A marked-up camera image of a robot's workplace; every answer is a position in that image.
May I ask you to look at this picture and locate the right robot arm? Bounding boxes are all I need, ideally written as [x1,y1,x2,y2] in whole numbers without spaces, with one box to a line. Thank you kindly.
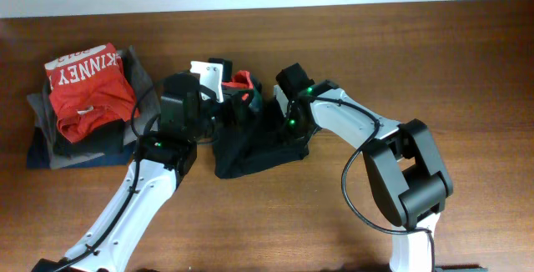
[274,63,454,271]

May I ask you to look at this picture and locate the right black cable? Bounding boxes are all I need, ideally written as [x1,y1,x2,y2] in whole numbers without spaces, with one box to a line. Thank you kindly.
[308,96,437,272]

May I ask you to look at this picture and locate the red folded t-shirt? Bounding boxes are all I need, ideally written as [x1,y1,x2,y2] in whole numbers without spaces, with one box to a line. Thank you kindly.
[44,43,139,144]

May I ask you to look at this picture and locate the black leggings with grey-red waistband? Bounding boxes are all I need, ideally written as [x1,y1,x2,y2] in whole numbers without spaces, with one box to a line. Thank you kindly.
[213,70,310,179]

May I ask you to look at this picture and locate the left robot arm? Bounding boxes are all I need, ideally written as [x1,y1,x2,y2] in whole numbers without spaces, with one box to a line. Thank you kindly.
[33,58,258,271]

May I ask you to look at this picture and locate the black folded garment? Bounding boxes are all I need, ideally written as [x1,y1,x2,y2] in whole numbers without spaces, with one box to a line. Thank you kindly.
[53,120,125,157]

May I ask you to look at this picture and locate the navy blue folded garment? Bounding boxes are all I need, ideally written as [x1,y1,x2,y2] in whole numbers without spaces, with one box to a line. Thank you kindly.
[26,128,134,169]

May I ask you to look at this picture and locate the black cable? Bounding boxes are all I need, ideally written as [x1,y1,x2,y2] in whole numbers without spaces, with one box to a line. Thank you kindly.
[49,79,168,272]
[308,96,437,272]

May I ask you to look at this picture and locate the grey folded garment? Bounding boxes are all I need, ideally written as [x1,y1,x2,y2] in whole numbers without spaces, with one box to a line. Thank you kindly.
[27,46,160,155]

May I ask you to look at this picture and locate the left black cable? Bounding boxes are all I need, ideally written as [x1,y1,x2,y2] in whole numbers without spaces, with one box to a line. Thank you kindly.
[49,79,168,272]

